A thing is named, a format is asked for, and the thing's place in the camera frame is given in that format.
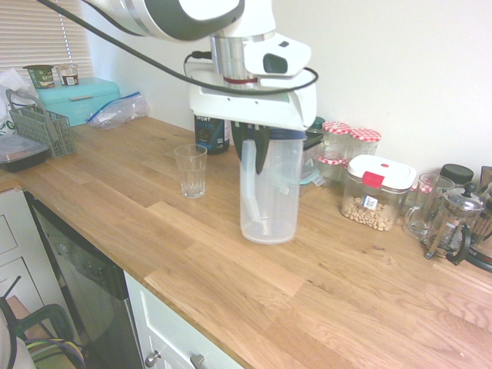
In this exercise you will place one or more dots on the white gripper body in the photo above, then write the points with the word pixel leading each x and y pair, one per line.
pixel 246 105

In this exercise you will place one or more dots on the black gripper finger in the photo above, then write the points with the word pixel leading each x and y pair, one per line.
pixel 262 148
pixel 238 134

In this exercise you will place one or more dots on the clear plastic pitcher blue lid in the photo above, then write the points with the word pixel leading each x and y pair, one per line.
pixel 276 215

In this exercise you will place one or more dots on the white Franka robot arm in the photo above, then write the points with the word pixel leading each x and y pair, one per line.
pixel 165 15

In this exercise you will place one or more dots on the black Vega protein tub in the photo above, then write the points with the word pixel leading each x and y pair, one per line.
pixel 209 134

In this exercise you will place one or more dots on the clear canister black lid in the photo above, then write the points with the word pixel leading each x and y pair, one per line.
pixel 313 140

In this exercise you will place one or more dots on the glass container teal clip lid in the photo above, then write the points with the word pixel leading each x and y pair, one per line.
pixel 309 180

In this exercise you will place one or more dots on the green lid clear jar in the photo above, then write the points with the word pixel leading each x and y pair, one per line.
pixel 318 123

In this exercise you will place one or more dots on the clear drinking glass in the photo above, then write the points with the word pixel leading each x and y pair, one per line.
pixel 191 173

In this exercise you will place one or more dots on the small red checked lid jar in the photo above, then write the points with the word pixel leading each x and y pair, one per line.
pixel 426 188
pixel 330 171
pixel 414 185

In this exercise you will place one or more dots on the red checked lid glass jar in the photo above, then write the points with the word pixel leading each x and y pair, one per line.
pixel 336 132
pixel 365 136

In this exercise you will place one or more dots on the clear zip bag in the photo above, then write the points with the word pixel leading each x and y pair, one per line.
pixel 119 111

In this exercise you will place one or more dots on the clear canister white red lid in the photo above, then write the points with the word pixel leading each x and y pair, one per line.
pixel 376 192

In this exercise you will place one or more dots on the teal metal bread box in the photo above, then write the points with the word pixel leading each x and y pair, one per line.
pixel 88 96

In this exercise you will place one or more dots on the glass mug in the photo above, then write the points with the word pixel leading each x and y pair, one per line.
pixel 424 215

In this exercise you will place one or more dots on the small glass jar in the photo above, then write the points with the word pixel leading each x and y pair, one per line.
pixel 68 75

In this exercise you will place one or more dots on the grey plastic cutlery basket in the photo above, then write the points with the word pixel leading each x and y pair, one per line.
pixel 50 130

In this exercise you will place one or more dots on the black lid glass jar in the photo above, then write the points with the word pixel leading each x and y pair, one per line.
pixel 457 173

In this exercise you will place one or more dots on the white cabinet front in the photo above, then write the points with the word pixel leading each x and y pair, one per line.
pixel 173 330

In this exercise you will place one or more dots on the glass French press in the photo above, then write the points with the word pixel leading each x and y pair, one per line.
pixel 455 219

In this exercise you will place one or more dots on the green oatmeal cup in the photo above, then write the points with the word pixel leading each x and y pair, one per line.
pixel 40 77

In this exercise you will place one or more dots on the black dishwasher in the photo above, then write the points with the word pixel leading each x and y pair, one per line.
pixel 88 276

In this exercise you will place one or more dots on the black plastic food container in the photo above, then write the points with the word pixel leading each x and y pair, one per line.
pixel 21 153

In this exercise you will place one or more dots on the white window blinds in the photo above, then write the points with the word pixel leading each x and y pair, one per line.
pixel 34 34

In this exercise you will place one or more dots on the white plastic shopping bag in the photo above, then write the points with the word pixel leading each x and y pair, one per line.
pixel 11 86

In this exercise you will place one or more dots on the silver cabinet knob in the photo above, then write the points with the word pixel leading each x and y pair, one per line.
pixel 152 358

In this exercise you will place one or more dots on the white cabinet with panels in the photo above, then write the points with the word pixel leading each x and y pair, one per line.
pixel 23 238

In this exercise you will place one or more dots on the glass electric kettle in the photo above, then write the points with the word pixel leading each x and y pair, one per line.
pixel 484 246

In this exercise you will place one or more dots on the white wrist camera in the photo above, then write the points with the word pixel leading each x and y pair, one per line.
pixel 284 50

